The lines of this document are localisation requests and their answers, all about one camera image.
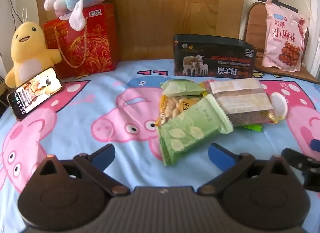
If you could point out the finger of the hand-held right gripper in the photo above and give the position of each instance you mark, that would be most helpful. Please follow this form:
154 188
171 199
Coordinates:
310 170
316 149

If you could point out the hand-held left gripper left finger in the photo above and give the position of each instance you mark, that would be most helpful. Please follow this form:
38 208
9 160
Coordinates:
103 155

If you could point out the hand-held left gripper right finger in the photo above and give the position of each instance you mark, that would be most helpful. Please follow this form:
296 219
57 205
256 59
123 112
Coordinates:
220 156

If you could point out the large green leaf snack packet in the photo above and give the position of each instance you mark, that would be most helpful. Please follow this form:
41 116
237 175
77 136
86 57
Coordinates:
185 133

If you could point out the clear brown snack packet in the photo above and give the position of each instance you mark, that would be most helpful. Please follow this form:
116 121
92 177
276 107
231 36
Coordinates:
240 103

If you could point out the peanut packet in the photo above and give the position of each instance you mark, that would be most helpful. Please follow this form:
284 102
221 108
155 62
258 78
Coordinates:
172 106

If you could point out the small green snack packet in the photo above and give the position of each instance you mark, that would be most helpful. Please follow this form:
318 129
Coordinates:
180 86

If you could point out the black sheep print box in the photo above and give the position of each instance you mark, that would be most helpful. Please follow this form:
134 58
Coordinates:
215 60

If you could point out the printed blanket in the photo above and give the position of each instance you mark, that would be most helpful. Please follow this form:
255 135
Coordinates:
75 135

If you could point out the bright green wrapper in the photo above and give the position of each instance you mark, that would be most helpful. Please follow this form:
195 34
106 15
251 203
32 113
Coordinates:
252 128

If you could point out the smartphone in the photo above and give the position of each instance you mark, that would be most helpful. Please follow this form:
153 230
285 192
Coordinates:
35 92

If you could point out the red gift bag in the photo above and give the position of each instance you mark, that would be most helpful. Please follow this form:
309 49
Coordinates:
100 47

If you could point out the pink snack bag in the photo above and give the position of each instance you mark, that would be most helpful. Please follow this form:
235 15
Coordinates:
282 37

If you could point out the yellow duck plush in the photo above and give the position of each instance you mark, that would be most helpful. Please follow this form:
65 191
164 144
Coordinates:
27 55

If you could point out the brown cushioned chair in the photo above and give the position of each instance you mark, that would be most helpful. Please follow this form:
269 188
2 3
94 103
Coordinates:
255 22

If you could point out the black tape strip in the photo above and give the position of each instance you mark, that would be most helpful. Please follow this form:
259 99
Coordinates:
291 8

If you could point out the wooden headboard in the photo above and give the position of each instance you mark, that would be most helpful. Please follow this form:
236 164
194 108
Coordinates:
155 10

